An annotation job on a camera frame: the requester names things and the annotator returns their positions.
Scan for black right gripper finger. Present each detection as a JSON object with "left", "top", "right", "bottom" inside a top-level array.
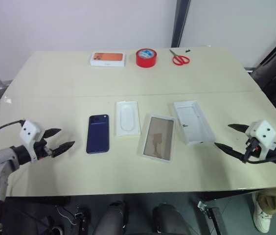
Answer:
[
  {"left": 228, "top": 123, "right": 250, "bottom": 134},
  {"left": 214, "top": 142, "right": 246, "bottom": 163}
]

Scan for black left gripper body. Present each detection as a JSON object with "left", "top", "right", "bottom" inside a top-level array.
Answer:
[{"left": 34, "top": 138, "right": 55, "bottom": 162}]

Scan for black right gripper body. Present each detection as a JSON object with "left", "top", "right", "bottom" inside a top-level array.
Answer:
[{"left": 243, "top": 137, "right": 261, "bottom": 164}]

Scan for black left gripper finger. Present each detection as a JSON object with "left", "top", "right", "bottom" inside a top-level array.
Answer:
[
  {"left": 42, "top": 127, "right": 62, "bottom": 141},
  {"left": 52, "top": 141, "right": 76, "bottom": 158}
]

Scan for dark blue smartphone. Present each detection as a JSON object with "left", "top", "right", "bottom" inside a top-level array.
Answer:
[{"left": 86, "top": 114, "right": 111, "bottom": 155}]

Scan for deep white box lid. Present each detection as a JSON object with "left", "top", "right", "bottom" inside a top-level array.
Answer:
[{"left": 173, "top": 99, "right": 216, "bottom": 146}]

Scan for white moulded insert tray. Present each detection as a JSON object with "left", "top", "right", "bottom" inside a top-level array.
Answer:
[{"left": 115, "top": 100, "right": 142, "bottom": 138}]

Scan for shallow white box base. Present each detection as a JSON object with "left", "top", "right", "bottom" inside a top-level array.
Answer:
[{"left": 141, "top": 113, "right": 176, "bottom": 165}]

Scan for white box with orange phone print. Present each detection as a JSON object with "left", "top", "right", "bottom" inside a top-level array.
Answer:
[{"left": 89, "top": 51, "right": 126, "bottom": 68}]

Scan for white sneaker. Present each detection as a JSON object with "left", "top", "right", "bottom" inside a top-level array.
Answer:
[{"left": 251, "top": 192, "right": 273, "bottom": 234}]

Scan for red tape roll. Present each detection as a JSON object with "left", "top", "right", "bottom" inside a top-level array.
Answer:
[{"left": 135, "top": 48, "right": 159, "bottom": 68}]

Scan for dark vertical pillar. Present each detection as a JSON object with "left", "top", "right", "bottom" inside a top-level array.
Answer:
[{"left": 170, "top": 0, "right": 192, "bottom": 48}]

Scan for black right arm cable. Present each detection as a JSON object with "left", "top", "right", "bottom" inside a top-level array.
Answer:
[{"left": 246, "top": 156, "right": 276, "bottom": 194}]

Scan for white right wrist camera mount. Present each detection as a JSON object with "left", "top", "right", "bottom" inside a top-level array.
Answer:
[{"left": 245, "top": 119, "right": 276, "bottom": 161}]

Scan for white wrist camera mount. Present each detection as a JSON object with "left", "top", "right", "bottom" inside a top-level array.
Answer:
[
  {"left": 20, "top": 119, "right": 46, "bottom": 164},
  {"left": 245, "top": 119, "right": 276, "bottom": 161}
]

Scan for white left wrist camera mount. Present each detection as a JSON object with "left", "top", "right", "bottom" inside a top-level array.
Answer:
[{"left": 20, "top": 119, "right": 46, "bottom": 164}]

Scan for metal table leg bracket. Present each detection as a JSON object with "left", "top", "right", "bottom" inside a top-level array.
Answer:
[{"left": 197, "top": 200, "right": 224, "bottom": 235}]

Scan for red handled scissors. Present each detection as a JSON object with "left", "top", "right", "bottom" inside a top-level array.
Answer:
[{"left": 169, "top": 48, "right": 191, "bottom": 67}]

